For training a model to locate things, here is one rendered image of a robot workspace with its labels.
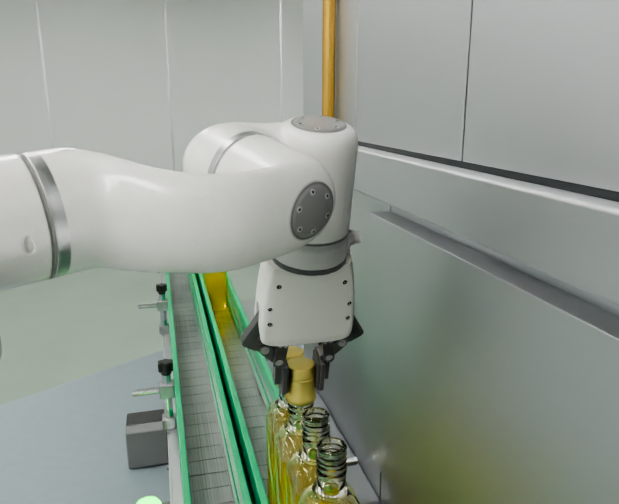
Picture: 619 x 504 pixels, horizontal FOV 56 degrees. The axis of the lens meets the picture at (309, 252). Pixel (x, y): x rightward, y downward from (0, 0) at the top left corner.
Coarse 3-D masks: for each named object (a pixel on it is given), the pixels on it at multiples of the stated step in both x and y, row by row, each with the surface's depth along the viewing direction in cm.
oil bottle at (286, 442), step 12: (276, 432) 68; (288, 432) 66; (300, 432) 66; (276, 444) 68; (288, 444) 65; (300, 444) 65; (276, 456) 68; (288, 456) 65; (276, 468) 69; (276, 480) 69; (276, 492) 70
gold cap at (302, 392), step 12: (288, 360) 66; (300, 360) 66; (312, 360) 66; (300, 372) 63; (312, 372) 64; (288, 384) 65; (300, 384) 64; (312, 384) 65; (288, 396) 65; (300, 396) 64; (312, 396) 65
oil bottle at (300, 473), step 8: (296, 456) 62; (288, 464) 63; (296, 464) 61; (304, 464) 60; (312, 464) 60; (288, 472) 62; (296, 472) 60; (304, 472) 60; (312, 472) 60; (288, 480) 63; (296, 480) 60; (304, 480) 59; (312, 480) 59; (288, 488) 63; (296, 488) 60; (304, 488) 59; (288, 496) 63; (296, 496) 60
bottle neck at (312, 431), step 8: (312, 408) 61; (320, 408) 61; (304, 416) 60; (312, 416) 62; (320, 416) 61; (328, 416) 60; (304, 424) 60; (312, 424) 59; (320, 424) 59; (328, 424) 60; (304, 432) 60; (312, 432) 59; (320, 432) 59; (328, 432) 60; (304, 440) 60; (312, 440) 60; (304, 448) 61; (312, 448) 60; (304, 456) 61; (312, 456) 60
